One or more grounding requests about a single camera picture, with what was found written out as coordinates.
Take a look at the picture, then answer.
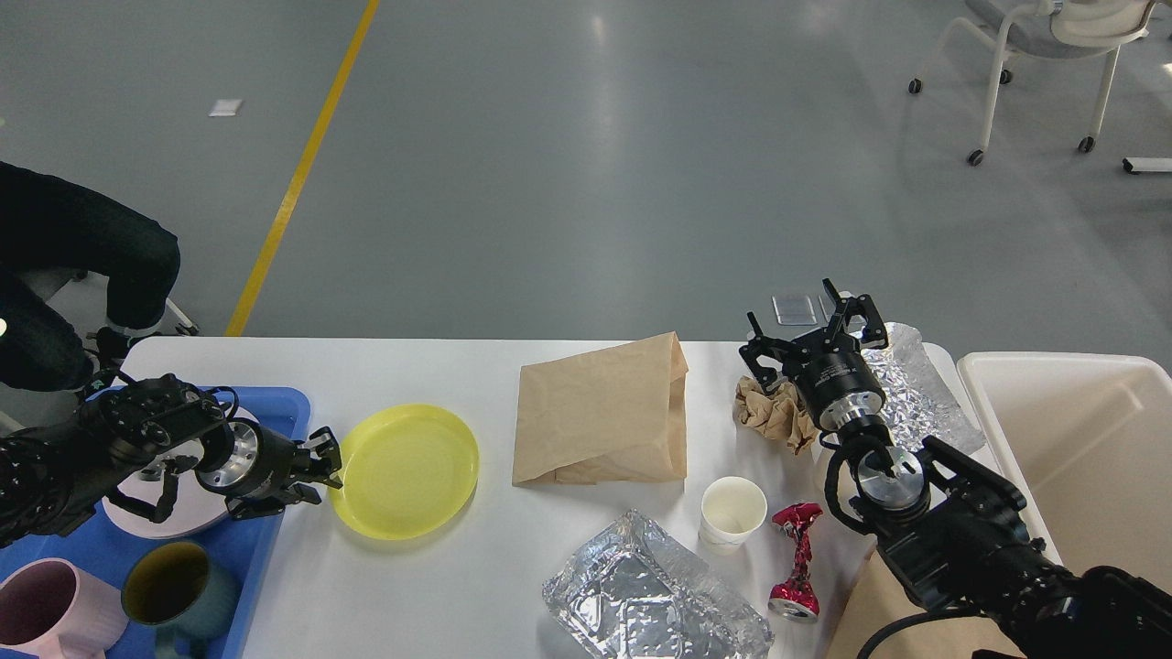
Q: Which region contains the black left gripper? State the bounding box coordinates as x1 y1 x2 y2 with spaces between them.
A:
195 417 343 521

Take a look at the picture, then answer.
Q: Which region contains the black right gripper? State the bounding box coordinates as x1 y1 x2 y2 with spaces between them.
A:
738 278 890 432

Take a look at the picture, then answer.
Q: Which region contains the yellow plastic plate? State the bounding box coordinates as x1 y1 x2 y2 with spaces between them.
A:
331 405 481 541

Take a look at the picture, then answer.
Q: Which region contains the pink mug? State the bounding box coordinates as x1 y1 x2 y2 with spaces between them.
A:
1 557 129 658

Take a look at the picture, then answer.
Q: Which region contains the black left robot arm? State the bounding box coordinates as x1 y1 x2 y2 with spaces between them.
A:
1 372 343 546

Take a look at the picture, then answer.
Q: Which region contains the brown paper bag under arm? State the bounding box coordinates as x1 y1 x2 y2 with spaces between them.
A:
823 550 1022 658

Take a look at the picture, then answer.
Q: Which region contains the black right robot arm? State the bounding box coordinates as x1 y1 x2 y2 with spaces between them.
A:
740 279 1171 658

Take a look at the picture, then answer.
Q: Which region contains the floor socket plate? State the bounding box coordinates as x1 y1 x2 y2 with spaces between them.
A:
774 295 818 327

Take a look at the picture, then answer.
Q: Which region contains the crumpled brown paper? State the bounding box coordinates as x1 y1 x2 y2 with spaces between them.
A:
733 376 820 455

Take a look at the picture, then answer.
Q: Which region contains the crumpled foil sheet right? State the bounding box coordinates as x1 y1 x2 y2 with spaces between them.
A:
863 322 984 455

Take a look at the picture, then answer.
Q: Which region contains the teal mug yellow inside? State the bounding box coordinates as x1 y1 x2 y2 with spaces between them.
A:
121 541 241 658

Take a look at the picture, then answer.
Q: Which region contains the yellow floor tape line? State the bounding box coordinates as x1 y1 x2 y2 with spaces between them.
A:
223 1 381 337

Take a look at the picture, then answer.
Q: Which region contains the white paper cup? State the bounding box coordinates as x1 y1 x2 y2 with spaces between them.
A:
699 476 766 555

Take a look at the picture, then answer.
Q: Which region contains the brown paper bag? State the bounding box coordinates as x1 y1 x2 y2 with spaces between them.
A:
511 332 689 485

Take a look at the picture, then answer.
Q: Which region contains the crushed red can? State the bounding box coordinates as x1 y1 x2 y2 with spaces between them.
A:
766 502 823 624

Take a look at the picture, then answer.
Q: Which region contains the beige plastic bin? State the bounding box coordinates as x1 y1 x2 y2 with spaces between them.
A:
956 351 1171 589

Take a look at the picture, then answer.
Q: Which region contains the foil tray front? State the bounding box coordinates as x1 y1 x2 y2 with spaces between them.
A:
541 509 775 658

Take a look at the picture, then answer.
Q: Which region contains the person in black clothes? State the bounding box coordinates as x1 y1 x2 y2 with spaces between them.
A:
1 163 180 392

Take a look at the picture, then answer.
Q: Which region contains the white chair leg right edge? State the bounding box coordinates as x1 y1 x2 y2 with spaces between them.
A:
1122 156 1172 175

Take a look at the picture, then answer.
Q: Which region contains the white office chair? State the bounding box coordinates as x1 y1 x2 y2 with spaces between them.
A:
907 1 1156 167

